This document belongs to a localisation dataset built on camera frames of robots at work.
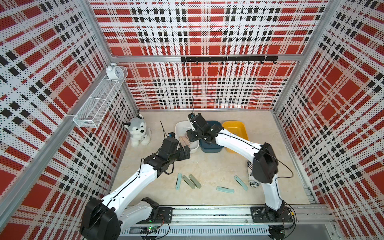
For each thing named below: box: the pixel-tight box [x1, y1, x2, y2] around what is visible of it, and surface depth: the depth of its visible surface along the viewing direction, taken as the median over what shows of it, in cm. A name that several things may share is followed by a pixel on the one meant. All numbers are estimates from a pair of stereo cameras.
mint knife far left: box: [175, 172, 182, 191], surface depth 86 cm
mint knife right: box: [234, 175, 249, 191], surface depth 86 cm
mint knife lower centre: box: [216, 186, 235, 194], surface depth 84 cm
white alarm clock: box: [105, 62, 124, 80], surface depth 82 cm
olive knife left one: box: [182, 175, 196, 190], surface depth 87 cm
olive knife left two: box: [188, 174, 202, 189], surface depth 86 cm
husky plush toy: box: [123, 117, 152, 147], surface depth 90 cm
